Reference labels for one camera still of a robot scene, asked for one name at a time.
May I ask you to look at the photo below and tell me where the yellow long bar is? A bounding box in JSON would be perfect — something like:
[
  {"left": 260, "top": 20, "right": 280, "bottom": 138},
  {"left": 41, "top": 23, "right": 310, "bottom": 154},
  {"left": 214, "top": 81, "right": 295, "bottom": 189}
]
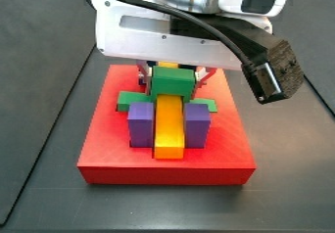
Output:
[{"left": 153, "top": 62, "right": 184, "bottom": 160}]

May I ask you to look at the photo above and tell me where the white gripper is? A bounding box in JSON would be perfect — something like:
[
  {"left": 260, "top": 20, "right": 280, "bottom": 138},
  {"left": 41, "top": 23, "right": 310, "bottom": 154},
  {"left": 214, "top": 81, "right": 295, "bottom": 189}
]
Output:
[{"left": 88, "top": 0, "right": 275, "bottom": 91}]

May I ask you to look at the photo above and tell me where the green arch-shaped block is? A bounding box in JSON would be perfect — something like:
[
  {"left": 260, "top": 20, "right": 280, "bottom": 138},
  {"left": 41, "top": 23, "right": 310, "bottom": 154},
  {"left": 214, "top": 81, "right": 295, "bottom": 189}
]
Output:
[{"left": 116, "top": 66, "right": 218, "bottom": 113}]

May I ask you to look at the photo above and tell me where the black cable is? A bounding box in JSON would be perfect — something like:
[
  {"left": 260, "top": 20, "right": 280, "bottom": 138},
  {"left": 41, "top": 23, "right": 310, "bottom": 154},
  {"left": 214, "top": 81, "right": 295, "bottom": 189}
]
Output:
[{"left": 81, "top": 0, "right": 268, "bottom": 70}]

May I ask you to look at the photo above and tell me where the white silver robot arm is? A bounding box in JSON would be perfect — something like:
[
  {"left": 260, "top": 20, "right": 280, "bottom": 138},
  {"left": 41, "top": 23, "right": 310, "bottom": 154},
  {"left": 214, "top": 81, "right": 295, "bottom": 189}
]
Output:
[{"left": 88, "top": 0, "right": 286, "bottom": 95}]

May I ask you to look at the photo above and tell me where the right purple block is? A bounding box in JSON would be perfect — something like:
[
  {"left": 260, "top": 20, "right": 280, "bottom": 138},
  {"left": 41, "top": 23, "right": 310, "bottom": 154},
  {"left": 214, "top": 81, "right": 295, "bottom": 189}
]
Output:
[{"left": 183, "top": 103, "right": 211, "bottom": 148}]

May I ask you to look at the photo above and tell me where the left purple block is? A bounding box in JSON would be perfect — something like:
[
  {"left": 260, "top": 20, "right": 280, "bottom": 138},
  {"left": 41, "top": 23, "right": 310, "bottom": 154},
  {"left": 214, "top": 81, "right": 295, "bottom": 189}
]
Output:
[{"left": 127, "top": 102, "right": 155, "bottom": 148}]

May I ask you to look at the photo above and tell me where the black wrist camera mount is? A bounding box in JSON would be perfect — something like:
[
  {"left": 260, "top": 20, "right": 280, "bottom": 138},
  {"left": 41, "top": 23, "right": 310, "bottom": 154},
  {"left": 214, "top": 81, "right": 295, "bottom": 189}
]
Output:
[{"left": 168, "top": 14, "right": 304, "bottom": 106}]

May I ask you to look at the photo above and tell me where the red base board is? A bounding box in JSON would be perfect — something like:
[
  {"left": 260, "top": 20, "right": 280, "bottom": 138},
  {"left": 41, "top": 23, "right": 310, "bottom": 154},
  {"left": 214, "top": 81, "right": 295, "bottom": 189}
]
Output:
[{"left": 77, "top": 66, "right": 256, "bottom": 185}]

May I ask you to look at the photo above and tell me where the purple block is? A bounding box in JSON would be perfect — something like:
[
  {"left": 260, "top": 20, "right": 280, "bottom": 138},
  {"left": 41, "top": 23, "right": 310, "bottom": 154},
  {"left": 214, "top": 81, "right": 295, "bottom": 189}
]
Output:
[
  {"left": 183, "top": 103, "right": 211, "bottom": 148},
  {"left": 127, "top": 102, "right": 155, "bottom": 148}
]

